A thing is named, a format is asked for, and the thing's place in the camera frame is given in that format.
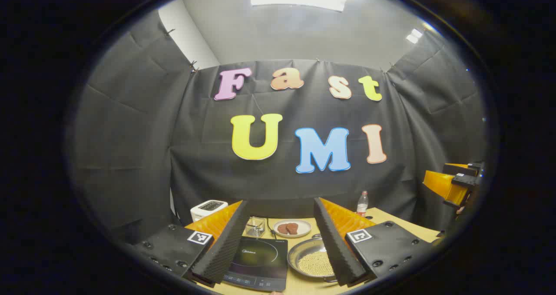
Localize white toaster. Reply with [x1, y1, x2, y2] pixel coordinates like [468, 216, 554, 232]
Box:
[190, 200, 228, 222]

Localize white round plate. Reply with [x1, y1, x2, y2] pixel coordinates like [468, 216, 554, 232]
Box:
[273, 219, 312, 238]

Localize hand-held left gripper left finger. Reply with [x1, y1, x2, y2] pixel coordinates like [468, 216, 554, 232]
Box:
[130, 199, 252, 287]

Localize black induction cooktop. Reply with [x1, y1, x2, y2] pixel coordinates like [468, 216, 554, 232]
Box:
[222, 236, 288, 292]

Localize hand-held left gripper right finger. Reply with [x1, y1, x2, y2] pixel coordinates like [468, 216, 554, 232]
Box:
[314, 197, 439, 287]

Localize black backdrop cloth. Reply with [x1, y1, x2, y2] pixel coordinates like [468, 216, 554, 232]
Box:
[72, 10, 487, 243]

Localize pile of soybeans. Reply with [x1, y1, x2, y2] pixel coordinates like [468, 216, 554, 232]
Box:
[298, 251, 335, 276]

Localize wire mesh basket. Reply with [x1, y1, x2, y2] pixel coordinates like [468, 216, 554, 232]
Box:
[245, 217, 265, 238]

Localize stainless steel pot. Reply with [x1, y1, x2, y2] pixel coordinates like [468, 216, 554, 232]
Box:
[288, 233, 339, 283]

